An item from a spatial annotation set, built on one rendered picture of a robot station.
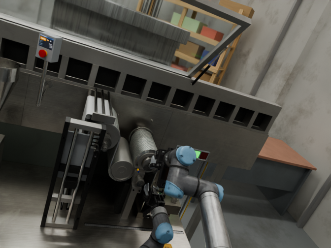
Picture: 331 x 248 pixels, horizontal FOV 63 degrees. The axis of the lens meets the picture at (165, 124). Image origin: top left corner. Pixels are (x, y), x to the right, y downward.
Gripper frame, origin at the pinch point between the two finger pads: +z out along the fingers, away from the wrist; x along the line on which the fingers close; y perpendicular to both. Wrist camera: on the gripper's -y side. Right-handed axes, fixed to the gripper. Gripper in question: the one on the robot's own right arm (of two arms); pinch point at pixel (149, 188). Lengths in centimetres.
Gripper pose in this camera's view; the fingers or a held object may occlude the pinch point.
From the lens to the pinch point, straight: 147.2
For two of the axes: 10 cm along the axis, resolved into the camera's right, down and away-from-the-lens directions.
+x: -9.1, -2.2, -3.4
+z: -2.3, -4.3, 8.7
